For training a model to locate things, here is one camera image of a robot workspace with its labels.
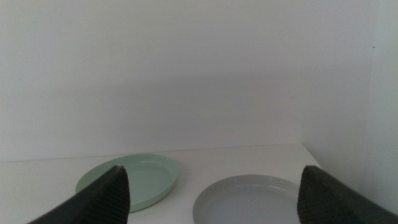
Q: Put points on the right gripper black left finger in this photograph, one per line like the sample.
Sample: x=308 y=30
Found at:
x=102 y=199

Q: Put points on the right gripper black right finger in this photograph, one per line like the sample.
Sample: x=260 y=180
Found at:
x=323 y=199

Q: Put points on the pale green shallow bowl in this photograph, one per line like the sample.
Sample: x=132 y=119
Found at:
x=152 y=177

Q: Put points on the grey shallow bowl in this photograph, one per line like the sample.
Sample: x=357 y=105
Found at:
x=245 y=202

